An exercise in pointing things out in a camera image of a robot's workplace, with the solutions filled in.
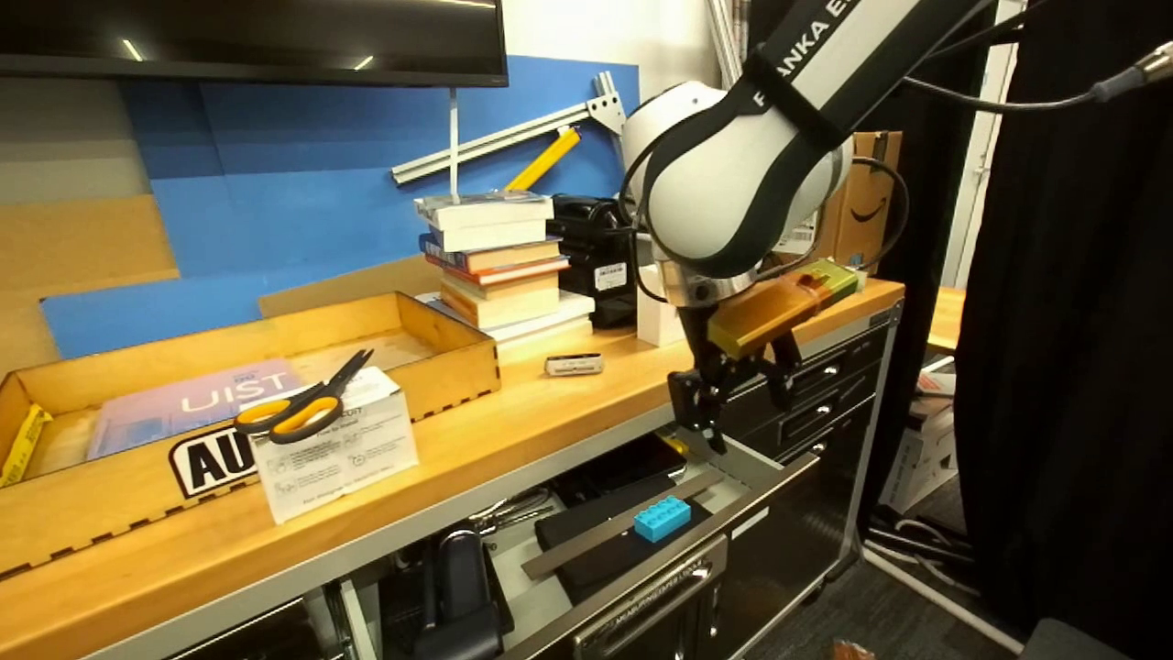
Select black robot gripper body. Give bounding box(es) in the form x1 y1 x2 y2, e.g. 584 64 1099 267
665 308 795 428

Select small blue block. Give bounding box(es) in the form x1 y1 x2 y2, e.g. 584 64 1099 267
635 495 694 543

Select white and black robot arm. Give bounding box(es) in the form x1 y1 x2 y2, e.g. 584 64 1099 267
620 0 990 448

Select open grey metal drawer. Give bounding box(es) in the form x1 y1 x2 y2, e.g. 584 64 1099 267
361 427 823 660

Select small silver metal clip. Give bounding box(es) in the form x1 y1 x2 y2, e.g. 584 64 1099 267
543 354 603 379

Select black device with labels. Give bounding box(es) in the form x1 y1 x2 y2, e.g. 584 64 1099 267
548 198 635 330

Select large cardboard box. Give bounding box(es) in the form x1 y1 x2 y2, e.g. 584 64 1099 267
812 134 901 272

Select stack of books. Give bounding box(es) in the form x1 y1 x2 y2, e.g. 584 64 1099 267
415 191 593 354

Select yellow level bar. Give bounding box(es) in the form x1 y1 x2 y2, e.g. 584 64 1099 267
505 127 578 195

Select black monitor screen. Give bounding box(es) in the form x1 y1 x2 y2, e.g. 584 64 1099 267
0 0 508 88

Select shallow wooden tray box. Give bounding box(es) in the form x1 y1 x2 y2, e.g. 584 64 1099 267
0 295 497 575

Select yellow handled scissors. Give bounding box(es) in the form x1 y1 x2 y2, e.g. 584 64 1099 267
233 347 371 445

